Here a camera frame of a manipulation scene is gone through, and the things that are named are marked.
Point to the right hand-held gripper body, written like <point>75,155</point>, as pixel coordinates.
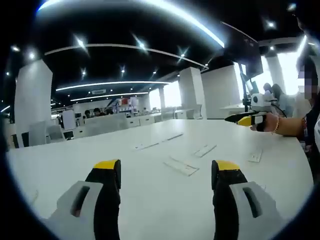
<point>258,101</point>

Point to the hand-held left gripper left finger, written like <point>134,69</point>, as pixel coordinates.
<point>105,200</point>

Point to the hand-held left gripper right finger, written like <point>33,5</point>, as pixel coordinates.
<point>225,200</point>

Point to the white socket holder cover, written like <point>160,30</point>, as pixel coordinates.
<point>205,150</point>
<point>255,155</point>

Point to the long white socket holder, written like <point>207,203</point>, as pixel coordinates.
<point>181,167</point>

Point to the person's right hand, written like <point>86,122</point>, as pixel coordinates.
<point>270,123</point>

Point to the white neighbouring table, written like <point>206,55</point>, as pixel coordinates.
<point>233,110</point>

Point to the dark monitor screen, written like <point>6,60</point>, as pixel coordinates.
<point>245,52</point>

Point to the white office chair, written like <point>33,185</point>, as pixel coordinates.
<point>195,112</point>

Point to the frosted desk partition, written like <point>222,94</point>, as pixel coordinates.
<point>107,126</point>

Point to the grey office chair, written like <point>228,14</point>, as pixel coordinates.
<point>56,133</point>

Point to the row of white cabinets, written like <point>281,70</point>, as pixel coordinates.
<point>142,121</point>

